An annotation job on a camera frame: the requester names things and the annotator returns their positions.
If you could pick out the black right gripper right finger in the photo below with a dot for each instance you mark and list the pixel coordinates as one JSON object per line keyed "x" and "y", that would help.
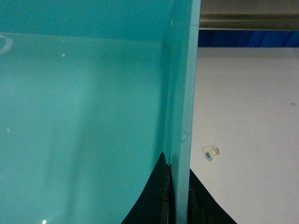
{"x": 202, "y": 208}

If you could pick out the teal plastic bin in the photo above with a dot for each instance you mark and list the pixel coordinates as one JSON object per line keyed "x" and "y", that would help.
{"x": 91, "y": 93}

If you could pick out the steel shelf front rail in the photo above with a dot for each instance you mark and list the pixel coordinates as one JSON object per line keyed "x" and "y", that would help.
{"x": 280, "y": 22}

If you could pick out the clear tape scrap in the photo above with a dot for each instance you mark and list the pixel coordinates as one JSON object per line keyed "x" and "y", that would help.
{"x": 210, "y": 152}

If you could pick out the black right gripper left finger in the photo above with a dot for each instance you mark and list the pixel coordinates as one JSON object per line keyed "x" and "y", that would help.
{"x": 152, "y": 205}

